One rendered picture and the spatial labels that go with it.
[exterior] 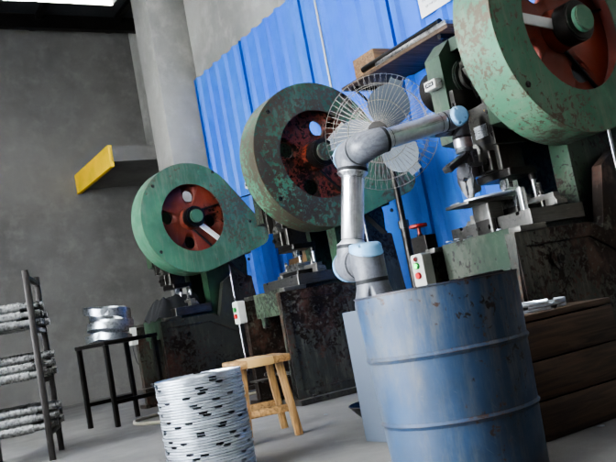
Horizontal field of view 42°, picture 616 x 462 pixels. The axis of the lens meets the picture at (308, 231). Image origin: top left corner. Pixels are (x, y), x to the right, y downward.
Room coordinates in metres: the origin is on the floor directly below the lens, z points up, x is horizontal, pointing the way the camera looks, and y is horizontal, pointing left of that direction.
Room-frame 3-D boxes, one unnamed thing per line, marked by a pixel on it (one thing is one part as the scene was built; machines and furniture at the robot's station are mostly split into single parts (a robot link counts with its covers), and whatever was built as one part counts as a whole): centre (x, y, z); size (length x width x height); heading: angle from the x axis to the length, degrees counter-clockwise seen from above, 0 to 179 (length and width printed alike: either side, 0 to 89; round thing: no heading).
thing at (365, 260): (2.82, -0.19, 0.62); 0.13 x 0.12 x 0.14; 22
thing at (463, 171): (3.16, -0.68, 0.94); 0.09 x 0.08 x 0.12; 122
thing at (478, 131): (3.23, -0.80, 1.04); 0.17 x 0.15 x 0.30; 122
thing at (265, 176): (4.91, -0.22, 0.87); 1.53 x 0.99 x 1.74; 120
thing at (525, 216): (3.25, -0.84, 0.68); 0.45 x 0.30 x 0.06; 32
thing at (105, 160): (8.67, 1.77, 2.44); 1.25 x 0.92 x 0.27; 32
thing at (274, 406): (3.43, 0.32, 0.16); 0.34 x 0.24 x 0.34; 15
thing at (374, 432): (2.82, -0.19, 0.23); 0.18 x 0.18 x 0.45; 32
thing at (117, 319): (5.41, 1.42, 0.40); 0.45 x 0.40 x 0.79; 44
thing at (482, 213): (3.16, -0.69, 0.72); 0.25 x 0.14 x 0.14; 122
